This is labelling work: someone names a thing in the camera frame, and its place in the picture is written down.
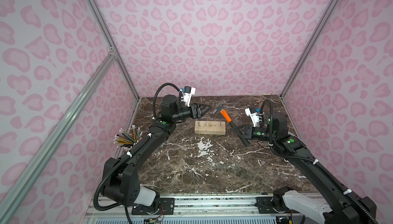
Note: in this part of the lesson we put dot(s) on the pink cup of pencils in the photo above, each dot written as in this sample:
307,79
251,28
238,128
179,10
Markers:
126,139

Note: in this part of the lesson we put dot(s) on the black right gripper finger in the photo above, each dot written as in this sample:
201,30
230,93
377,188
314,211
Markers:
244,140
239,128

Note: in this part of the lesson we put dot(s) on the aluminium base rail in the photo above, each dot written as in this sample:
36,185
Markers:
225,208

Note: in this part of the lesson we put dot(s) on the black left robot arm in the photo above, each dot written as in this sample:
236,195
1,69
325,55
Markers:
120,184

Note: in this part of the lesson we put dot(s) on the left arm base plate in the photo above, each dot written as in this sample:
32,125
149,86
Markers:
162,205

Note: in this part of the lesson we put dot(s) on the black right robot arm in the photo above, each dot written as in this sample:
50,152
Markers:
343,206

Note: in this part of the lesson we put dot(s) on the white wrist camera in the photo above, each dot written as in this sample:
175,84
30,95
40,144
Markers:
186,93
254,114

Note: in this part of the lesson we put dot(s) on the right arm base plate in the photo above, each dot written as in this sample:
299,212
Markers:
271,205

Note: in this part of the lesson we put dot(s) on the light wooden block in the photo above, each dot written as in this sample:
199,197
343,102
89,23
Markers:
210,128

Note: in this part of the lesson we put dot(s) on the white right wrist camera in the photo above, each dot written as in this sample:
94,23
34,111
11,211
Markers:
254,114

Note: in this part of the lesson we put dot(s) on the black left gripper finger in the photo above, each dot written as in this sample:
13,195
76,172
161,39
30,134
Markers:
203,111
204,107

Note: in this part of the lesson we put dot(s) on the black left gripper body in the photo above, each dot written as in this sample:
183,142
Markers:
196,111

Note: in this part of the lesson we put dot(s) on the orange black claw hammer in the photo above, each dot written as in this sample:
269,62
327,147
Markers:
222,111

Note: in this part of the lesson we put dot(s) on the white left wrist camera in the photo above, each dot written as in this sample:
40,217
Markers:
186,93

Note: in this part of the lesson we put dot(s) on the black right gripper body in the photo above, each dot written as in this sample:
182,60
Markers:
248,132

